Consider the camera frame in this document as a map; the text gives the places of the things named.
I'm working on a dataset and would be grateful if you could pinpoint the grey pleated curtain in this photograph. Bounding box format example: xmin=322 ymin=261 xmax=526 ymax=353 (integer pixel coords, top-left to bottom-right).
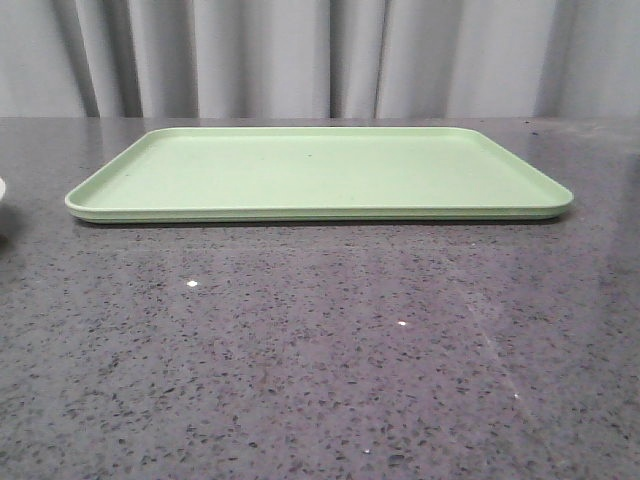
xmin=1 ymin=1 xmax=639 ymax=119

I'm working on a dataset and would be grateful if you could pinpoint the light green rectangular tray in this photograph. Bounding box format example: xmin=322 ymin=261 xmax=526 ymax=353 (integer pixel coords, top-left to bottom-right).
xmin=65 ymin=127 xmax=573 ymax=223

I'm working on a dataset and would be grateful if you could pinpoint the beige round plate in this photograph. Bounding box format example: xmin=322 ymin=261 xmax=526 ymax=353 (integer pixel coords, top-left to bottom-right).
xmin=0 ymin=177 xmax=6 ymax=234

